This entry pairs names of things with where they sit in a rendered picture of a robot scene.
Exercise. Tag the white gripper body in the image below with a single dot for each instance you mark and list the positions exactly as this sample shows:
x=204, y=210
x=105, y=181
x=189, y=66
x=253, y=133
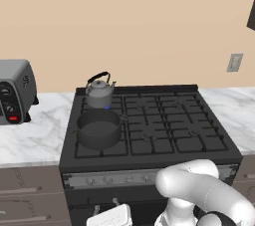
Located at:
x=111, y=218

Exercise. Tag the dark grey pot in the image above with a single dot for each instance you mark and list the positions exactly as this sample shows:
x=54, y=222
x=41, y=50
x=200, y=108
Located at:
x=99, y=133

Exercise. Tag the dark wall cabinet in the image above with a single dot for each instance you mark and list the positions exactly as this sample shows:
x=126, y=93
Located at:
x=252, y=16

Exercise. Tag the grey metal kettle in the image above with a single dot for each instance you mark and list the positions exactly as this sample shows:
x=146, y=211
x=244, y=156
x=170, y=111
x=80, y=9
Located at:
x=99, y=95

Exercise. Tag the black oven door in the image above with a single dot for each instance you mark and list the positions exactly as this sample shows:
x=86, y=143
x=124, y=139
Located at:
x=139, y=203

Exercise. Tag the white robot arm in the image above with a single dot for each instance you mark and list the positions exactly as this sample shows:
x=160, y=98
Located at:
x=205, y=190

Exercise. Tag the grey wall outlet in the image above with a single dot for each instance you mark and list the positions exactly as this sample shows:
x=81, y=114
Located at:
x=234, y=62

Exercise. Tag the brown drawer front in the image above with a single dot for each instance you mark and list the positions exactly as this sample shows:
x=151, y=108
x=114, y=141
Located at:
x=30, y=180
x=247, y=170
x=30, y=208

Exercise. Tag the grey toaster oven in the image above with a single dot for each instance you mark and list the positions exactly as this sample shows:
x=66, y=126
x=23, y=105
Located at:
x=15, y=87

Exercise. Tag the black stove range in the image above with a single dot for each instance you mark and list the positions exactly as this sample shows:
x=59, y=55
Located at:
x=156, y=127

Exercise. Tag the grey stove knob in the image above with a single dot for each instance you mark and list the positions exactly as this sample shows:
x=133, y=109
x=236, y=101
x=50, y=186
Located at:
x=89, y=181
x=107, y=180
x=129, y=180
x=146, y=179

